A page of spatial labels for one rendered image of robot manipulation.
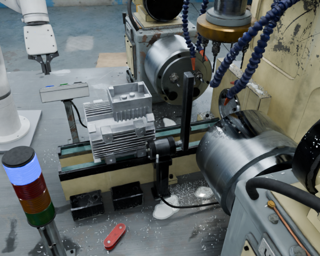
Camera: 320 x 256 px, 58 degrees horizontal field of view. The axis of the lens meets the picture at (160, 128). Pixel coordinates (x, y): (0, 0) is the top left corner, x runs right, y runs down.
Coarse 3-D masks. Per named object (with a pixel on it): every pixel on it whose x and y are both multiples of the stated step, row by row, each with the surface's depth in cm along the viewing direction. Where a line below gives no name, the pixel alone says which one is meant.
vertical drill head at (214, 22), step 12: (216, 0) 80; (228, 0) 78; (240, 0) 78; (216, 12) 82; (228, 12) 79; (240, 12) 80; (204, 24) 81; (216, 24) 81; (228, 24) 79; (240, 24) 80; (252, 24) 81; (204, 36) 83; (216, 36) 80; (228, 36) 79; (240, 36) 79; (204, 48) 92; (216, 48) 84
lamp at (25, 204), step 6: (48, 192) 64; (18, 198) 60; (36, 198) 60; (42, 198) 61; (48, 198) 63; (24, 204) 60; (30, 204) 60; (36, 204) 61; (42, 204) 62; (48, 204) 64; (24, 210) 62; (30, 210) 61; (36, 210) 62; (42, 210) 62
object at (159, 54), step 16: (160, 48) 117; (176, 48) 112; (144, 64) 127; (160, 64) 112; (176, 64) 112; (208, 64) 117; (160, 80) 115; (208, 80) 122; (160, 96) 119; (176, 96) 120
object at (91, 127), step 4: (148, 116) 89; (152, 116) 89; (148, 120) 89; (152, 120) 89; (88, 124) 85; (92, 124) 85; (88, 128) 84; (92, 128) 85; (92, 132) 85; (96, 160) 92; (100, 160) 92
